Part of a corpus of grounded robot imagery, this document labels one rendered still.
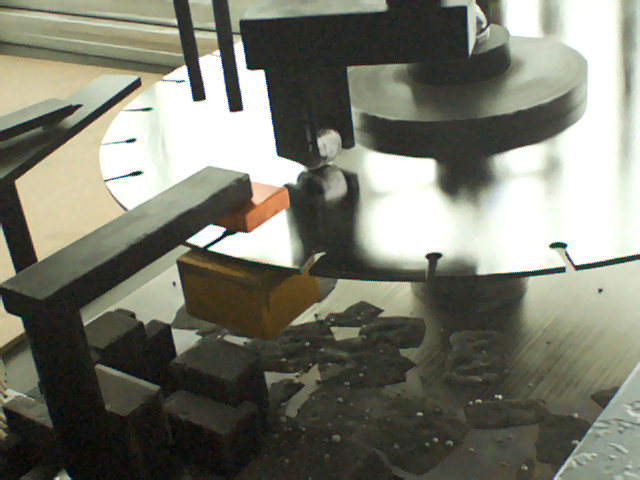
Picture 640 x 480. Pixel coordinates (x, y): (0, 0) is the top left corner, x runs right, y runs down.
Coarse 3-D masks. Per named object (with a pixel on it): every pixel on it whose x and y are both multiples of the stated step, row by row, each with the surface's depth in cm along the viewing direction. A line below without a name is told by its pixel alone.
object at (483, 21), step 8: (480, 0) 43; (488, 0) 44; (480, 8) 44; (488, 8) 44; (480, 16) 40; (488, 16) 44; (480, 24) 40; (488, 24) 44; (480, 32) 41; (488, 32) 45; (480, 40) 44
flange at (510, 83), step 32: (384, 64) 48; (416, 64) 45; (448, 64) 44; (480, 64) 44; (512, 64) 45; (544, 64) 45; (576, 64) 45; (352, 96) 45; (384, 96) 44; (416, 96) 44; (448, 96) 43; (480, 96) 43; (512, 96) 42; (544, 96) 42; (576, 96) 43; (384, 128) 43; (416, 128) 42; (448, 128) 42; (480, 128) 41; (512, 128) 42
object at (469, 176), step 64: (512, 0) 58; (576, 0) 57; (128, 128) 48; (192, 128) 47; (256, 128) 46; (576, 128) 41; (128, 192) 41; (320, 192) 39; (384, 192) 38; (448, 192) 38; (512, 192) 37; (576, 192) 36; (256, 256) 35; (320, 256) 34; (384, 256) 34; (448, 256) 33; (512, 256) 33; (576, 256) 32
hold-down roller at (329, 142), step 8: (320, 120) 40; (328, 120) 41; (320, 128) 40; (328, 128) 40; (336, 128) 40; (320, 136) 40; (328, 136) 40; (336, 136) 40; (320, 144) 40; (328, 144) 40; (336, 144) 40; (320, 152) 40; (328, 152) 40; (336, 152) 41; (320, 160) 40; (328, 160) 40; (312, 168) 41
